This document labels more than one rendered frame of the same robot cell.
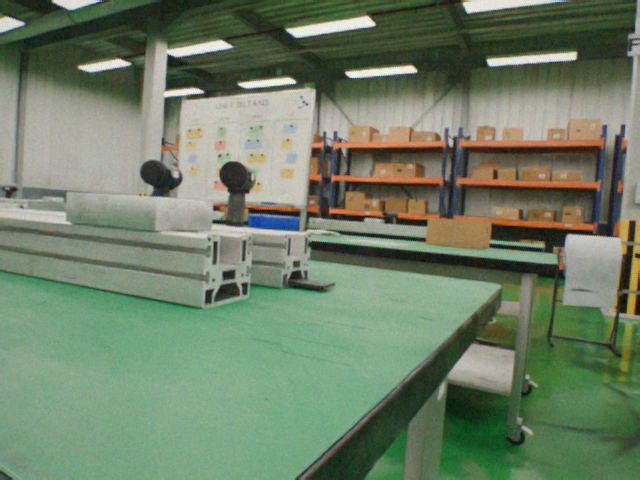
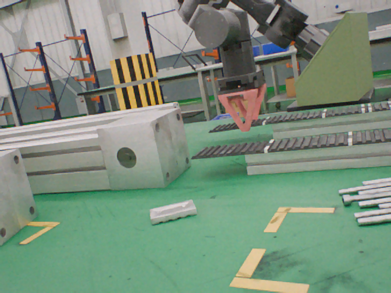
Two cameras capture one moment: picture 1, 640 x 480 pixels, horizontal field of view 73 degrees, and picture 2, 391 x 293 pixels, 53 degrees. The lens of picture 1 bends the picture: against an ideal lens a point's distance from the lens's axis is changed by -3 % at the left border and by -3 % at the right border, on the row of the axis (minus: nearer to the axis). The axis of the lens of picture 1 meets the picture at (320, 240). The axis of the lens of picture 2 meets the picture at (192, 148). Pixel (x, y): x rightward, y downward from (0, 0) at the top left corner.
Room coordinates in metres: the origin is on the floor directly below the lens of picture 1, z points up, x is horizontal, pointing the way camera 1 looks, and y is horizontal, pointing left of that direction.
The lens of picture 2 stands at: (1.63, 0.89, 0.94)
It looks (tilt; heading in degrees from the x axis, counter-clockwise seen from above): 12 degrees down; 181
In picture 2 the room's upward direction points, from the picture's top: 11 degrees counter-clockwise
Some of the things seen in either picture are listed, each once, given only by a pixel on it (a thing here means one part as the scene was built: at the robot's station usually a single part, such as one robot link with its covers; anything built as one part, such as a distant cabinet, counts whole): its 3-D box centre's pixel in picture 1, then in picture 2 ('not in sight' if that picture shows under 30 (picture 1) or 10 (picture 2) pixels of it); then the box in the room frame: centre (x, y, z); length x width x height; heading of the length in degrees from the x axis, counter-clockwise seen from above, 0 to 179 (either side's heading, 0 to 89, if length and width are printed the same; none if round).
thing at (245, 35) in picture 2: not in sight; (231, 29); (0.93, 0.99, 0.98); 0.07 x 0.06 x 0.07; 152
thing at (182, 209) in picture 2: not in sight; (173, 211); (1.22, 0.85, 0.78); 0.05 x 0.03 x 0.01; 97
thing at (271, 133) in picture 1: (238, 202); not in sight; (4.13, 0.78, 0.97); 1.50 x 0.50 x 1.95; 62
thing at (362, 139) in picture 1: (389, 192); not in sight; (10.76, -1.60, 1.58); 2.83 x 0.98 x 3.15; 62
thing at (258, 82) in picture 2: not in sight; (246, 102); (0.91, 0.99, 0.85); 0.07 x 0.07 x 0.09; 67
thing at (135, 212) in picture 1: (140, 221); not in sight; (0.61, 0.25, 0.87); 0.16 x 0.11 x 0.07; 67
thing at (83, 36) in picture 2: not in sight; (39, 85); (-8.87, -2.96, 1.10); 3.30 x 0.90 x 2.20; 62
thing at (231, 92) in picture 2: not in sight; (243, 104); (0.93, 0.98, 0.85); 0.07 x 0.07 x 0.09; 67
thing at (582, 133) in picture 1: (524, 198); not in sight; (9.34, -4.24, 1.59); 2.83 x 0.98 x 3.17; 62
